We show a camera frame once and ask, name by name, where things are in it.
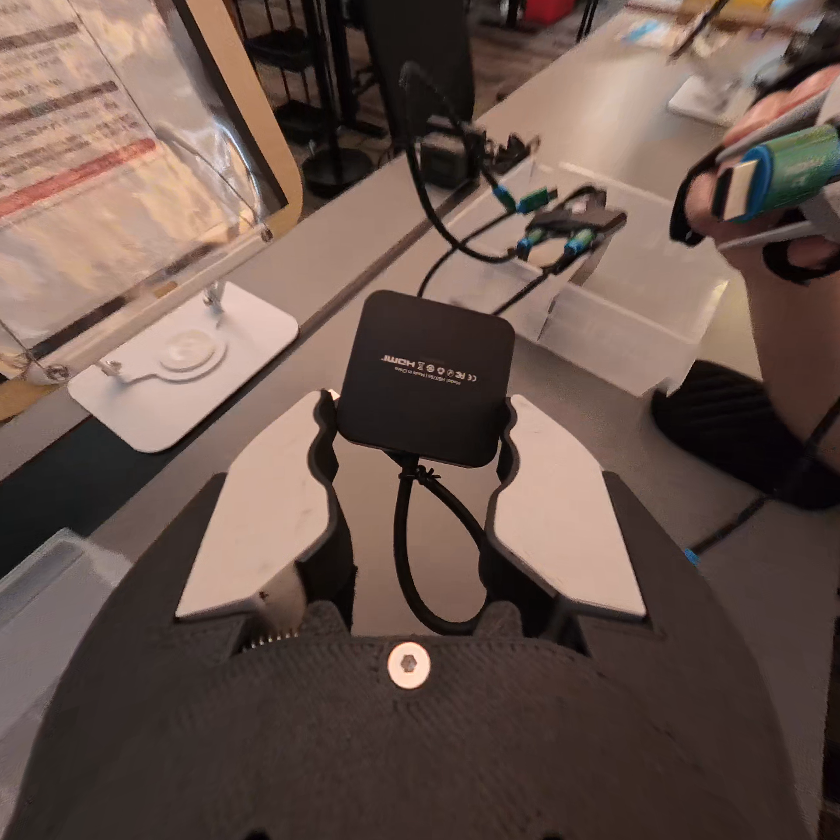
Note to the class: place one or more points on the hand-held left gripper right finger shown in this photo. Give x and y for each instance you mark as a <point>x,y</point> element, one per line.
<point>564,525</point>

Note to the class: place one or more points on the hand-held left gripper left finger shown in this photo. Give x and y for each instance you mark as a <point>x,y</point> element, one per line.
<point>262,512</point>

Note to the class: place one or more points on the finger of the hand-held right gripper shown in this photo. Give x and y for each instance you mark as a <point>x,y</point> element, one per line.
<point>823,220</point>
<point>828,108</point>

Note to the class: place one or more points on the black hdmi adapter box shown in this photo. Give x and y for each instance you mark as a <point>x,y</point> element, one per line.
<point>426,367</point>

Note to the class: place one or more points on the person's right forearm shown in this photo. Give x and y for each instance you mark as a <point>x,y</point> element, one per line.
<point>794,367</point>

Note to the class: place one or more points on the black hdmi hub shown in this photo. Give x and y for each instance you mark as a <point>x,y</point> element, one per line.
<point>590,220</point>

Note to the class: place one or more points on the person's right hand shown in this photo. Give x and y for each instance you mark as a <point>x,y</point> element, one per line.
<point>748,269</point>

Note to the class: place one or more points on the white stand base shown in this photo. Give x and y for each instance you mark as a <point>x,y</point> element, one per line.
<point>702,102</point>

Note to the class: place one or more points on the black ribbed cloth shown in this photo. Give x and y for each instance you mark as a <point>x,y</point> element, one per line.
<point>715,420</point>

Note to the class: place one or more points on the dark desk mat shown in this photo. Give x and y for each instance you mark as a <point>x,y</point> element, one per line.
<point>65,499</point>

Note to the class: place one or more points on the clear plastic bin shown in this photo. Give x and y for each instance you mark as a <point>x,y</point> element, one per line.
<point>39,590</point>
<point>623,315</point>

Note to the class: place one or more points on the red box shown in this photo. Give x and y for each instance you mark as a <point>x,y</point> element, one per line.
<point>551,8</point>

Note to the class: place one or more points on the black metal stand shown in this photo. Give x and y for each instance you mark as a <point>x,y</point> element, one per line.
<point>338,170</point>

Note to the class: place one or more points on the small black cube adapter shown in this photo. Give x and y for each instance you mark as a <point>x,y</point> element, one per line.
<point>446,164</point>

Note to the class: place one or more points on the tan framed sign stand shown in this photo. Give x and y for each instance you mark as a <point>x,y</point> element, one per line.
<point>79,164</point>

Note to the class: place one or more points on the black flat panel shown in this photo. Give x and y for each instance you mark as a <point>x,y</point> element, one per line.
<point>420,52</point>

